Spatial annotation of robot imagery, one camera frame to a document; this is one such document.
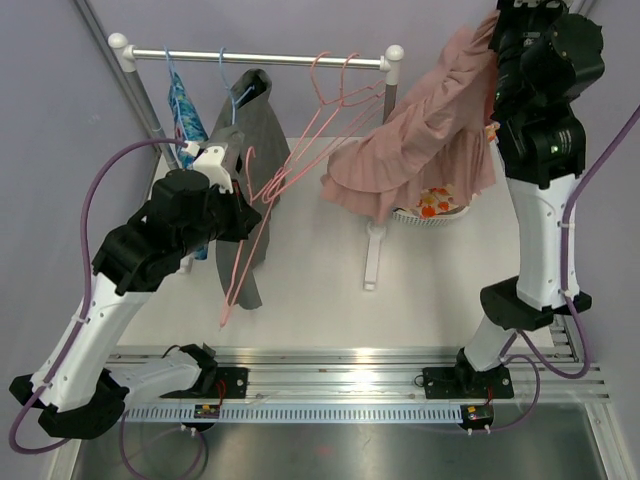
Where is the pink wire hanger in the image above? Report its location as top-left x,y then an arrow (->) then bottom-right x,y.
260,51 -> 385,204

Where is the blue wire hanger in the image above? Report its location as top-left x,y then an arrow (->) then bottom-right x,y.
163,45 -> 182,140
218,47 -> 255,125

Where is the orange floral skirt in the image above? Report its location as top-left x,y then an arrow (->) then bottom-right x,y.
416,122 -> 500,217

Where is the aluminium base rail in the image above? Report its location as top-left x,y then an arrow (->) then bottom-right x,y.
106,345 -> 611,403

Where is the aluminium frame post left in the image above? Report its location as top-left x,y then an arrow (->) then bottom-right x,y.
71,0 -> 164,137

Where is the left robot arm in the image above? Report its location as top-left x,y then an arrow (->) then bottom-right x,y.
9,170 -> 262,440

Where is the silver clothes rack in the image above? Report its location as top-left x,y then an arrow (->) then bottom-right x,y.
107,32 -> 405,292

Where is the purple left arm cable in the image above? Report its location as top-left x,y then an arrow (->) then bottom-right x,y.
10,140 -> 209,479

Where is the white perforated plastic basket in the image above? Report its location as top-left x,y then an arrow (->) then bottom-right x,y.
391,206 -> 469,228

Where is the pink pleated skirt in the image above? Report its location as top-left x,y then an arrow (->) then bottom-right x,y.
321,11 -> 499,223

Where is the blue floral garment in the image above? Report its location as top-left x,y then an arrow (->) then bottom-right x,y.
175,71 -> 208,261

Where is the white slotted cable duct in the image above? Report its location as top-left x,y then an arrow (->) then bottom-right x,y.
127,402 -> 462,424

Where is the aluminium frame post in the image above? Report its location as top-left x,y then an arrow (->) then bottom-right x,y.
571,0 -> 600,18
71,0 -> 164,137

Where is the pink hanger of floral skirt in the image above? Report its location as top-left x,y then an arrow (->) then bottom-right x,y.
246,52 -> 385,207

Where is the grey skirt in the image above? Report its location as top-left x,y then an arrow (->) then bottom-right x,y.
209,69 -> 290,310

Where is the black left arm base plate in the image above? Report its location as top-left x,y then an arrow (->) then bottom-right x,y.
162,366 -> 249,400

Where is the aluminium frame post right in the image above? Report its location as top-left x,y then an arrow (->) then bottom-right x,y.
571,0 -> 600,18

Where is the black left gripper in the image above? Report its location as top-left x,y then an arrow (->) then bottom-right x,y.
176,178 -> 262,257

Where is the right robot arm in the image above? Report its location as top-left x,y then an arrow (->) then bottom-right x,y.
452,1 -> 605,398

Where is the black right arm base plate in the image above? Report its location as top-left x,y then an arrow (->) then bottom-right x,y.
422,365 -> 514,400

